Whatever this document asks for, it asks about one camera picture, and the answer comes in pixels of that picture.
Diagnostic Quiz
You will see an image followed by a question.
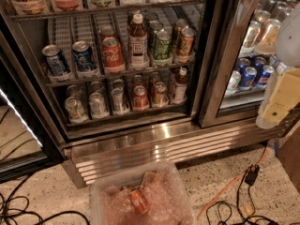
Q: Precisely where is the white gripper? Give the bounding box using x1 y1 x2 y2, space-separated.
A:
256 68 300 129

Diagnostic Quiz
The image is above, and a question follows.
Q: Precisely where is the orange soda can bottom shelf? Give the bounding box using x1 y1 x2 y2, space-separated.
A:
152 82 168 107

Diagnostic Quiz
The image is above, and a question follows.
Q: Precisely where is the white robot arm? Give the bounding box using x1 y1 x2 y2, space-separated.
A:
256 5 300 129

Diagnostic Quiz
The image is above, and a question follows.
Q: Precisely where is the blue pepsi can behind glass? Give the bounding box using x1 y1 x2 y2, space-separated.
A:
238 67 257 91

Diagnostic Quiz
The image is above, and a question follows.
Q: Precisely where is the white can behind glass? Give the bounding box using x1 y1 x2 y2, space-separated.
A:
225 70 241 96

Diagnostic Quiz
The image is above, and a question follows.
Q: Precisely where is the glass fridge door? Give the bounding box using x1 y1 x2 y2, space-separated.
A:
198 0 300 129

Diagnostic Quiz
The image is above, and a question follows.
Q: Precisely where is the tea bottle bottom shelf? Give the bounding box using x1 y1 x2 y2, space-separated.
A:
171 67 188 104

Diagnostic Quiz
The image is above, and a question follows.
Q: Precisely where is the orange brown can middle shelf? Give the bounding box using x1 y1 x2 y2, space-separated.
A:
175 27 195 62

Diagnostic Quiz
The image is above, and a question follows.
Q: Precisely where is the green can middle shelf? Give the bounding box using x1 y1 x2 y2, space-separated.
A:
153 31 172 67

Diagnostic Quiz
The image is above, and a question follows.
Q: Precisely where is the red cola can bottom shelf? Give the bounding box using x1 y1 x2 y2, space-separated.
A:
133 85 149 111

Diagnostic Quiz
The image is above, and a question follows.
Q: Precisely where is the red cola can shelf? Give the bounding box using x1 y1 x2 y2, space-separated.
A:
102 37 125 73
133 85 149 111

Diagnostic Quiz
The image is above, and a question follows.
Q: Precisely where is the silver can bottom shelf centre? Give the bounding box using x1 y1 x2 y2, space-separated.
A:
112 88 129 114

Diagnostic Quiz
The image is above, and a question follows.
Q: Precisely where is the steel fridge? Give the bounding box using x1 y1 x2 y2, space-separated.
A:
0 0 299 187

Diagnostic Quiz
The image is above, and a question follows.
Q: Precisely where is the red cola can middle shelf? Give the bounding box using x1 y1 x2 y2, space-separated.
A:
102 37 125 73

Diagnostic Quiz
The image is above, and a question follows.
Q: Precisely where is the red can in bin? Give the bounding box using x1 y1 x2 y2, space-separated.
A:
130 189 149 215

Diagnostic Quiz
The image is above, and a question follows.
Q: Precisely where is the blue pepsi can middle shelf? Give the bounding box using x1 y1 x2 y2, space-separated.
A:
72 40 99 78

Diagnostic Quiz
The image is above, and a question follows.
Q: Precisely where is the green white can bottom shelf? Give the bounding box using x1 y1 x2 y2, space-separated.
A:
65 97 88 124

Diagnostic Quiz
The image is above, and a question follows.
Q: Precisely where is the blue silver can middle shelf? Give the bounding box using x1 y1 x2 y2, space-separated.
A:
42 44 71 81

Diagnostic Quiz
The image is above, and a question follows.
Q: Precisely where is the tea bottle white cap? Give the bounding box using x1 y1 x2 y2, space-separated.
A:
128 13 147 69

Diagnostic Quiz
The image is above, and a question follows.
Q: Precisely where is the clear plastic bin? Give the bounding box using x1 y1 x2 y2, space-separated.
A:
91 161 195 225

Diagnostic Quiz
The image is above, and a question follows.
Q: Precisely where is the orange cable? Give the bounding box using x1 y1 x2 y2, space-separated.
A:
196 141 270 221

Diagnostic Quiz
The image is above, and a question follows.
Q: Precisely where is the black cables right floor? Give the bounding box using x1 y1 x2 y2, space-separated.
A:
204 163 300 225

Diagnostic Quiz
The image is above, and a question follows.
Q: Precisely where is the black cables floor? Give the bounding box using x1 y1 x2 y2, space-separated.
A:
0 172 91 225
204 163 300 225

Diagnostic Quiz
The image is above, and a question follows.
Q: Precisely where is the black cables left floor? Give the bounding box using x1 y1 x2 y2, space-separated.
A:
0 172 91 225

